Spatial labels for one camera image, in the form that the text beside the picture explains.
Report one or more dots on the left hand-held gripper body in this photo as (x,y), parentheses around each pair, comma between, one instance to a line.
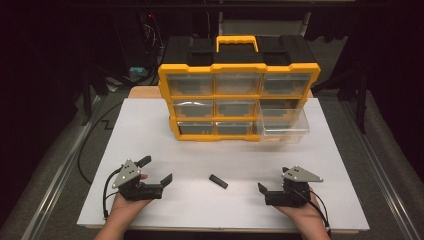
(128,175)

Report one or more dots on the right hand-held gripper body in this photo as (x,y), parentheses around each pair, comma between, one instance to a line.
(293,191)

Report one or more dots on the clear plastic drawer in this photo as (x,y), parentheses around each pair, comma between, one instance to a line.
(285,131)

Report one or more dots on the small black block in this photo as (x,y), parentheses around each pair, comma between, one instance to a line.
(218,181)

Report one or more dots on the yellow black organizer cabinet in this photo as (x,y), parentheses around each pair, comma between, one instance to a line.
(237,68)

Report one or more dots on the person's right hand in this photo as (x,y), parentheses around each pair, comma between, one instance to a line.
(301,215)

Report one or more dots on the person's left hand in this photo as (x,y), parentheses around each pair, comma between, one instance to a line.
(125,211)

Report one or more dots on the black metal stand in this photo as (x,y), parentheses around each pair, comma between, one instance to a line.
(87,100)
(361,100)

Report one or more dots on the set of transparent organizer bins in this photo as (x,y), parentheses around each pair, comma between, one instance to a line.
(190,84)

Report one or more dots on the teal object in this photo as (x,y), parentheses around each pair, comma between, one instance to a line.
(138,71)

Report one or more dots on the aluminium floor rail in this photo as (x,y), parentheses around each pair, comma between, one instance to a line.
(56,181)
(378,173)

